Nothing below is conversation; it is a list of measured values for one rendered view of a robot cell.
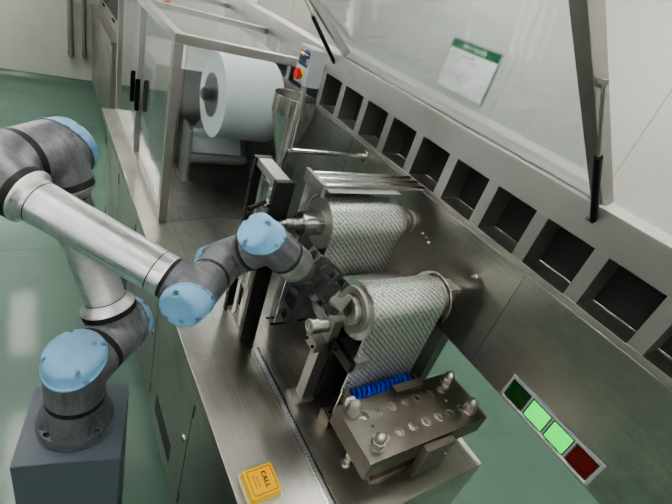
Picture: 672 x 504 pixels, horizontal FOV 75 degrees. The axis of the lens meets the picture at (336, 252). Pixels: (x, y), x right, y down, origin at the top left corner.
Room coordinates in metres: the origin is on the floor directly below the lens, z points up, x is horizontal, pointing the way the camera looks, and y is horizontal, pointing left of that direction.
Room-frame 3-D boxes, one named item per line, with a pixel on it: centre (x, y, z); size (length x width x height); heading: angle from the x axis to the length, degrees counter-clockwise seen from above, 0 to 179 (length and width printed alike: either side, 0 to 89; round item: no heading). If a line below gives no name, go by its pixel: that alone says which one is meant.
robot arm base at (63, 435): (0.57, 0.43, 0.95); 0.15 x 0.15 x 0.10
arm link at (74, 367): (0.58, 0.43, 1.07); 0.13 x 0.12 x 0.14; 177
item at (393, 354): (0.87, -0.22, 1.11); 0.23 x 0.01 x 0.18; 130
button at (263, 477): (0.57, -0.01, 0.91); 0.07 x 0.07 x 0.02; 40
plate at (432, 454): (0.74, -0.40, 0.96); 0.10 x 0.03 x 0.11; 130
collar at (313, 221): (1.02, 0.09, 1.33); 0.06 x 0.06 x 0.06; 40
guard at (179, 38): (2.06, 0.88, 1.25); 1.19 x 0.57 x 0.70; 40
